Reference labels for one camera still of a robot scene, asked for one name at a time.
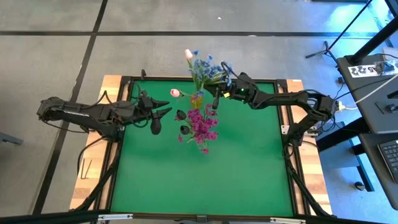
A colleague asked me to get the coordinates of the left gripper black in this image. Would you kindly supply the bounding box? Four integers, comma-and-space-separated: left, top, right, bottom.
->
135, 90, 173, 136

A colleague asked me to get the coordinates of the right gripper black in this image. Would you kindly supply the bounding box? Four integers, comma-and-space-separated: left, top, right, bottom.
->
205, 73, 259, 110

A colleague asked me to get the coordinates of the blue artificial flower bunch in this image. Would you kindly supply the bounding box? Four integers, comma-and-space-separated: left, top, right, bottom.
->
190, 49, 215, 94
201, 60, 234, 90

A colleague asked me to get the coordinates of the pink artificial tulip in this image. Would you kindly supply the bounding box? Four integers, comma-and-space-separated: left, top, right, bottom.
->
170, 88, 195, 98
184, 49, 195, 68

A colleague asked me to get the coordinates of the yellow glass vase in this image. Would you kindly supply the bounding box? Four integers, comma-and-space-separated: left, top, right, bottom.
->
190, 93, 205, 110

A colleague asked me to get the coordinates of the green table mat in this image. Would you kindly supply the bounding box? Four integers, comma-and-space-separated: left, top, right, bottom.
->
111, 80, 295, 217

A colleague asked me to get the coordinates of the black tripod stand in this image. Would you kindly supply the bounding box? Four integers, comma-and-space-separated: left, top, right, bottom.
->
304, 0, 374, 63

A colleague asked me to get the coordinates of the white printed label sheet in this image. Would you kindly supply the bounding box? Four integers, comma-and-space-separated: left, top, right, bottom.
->
347, 63, 384, 78

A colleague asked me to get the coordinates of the grey floor object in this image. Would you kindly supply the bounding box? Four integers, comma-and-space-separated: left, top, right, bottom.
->
0, 133, 24, 146

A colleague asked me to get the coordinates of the black rig beam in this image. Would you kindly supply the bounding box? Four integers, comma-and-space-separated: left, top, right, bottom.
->
0, 208, 398, 224

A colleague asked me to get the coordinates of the black monitor pole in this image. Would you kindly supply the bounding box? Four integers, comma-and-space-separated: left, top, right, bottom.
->
347, 15, 398, 65

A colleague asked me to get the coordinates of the black desk leg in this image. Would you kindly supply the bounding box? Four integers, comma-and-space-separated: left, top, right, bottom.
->
349, 144, 376, 193

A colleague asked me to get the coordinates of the dark grey desk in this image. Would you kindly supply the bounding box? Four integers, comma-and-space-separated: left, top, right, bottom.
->
357, 133, 398, 211

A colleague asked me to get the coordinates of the black keyboard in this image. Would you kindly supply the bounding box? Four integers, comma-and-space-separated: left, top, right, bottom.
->
377, 139, 398, 184

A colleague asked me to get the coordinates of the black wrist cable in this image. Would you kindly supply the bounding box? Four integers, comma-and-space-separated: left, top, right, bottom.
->
221, 61, 239, 79

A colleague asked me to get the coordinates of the black metal table frame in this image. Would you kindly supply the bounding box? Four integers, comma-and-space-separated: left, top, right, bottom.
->
105, 75, 301, 220

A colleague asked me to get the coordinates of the black cable bundle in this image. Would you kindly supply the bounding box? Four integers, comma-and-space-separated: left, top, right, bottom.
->
285, 149, 332, 218
70, 136, 124, 212

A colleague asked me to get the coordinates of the silver metal bracket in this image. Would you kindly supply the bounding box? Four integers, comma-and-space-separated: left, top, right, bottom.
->
269, 217, 307, 224
97, 213, 134, 222

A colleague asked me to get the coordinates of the white cable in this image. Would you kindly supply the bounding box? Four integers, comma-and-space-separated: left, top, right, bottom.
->
345, 73, 398, 110

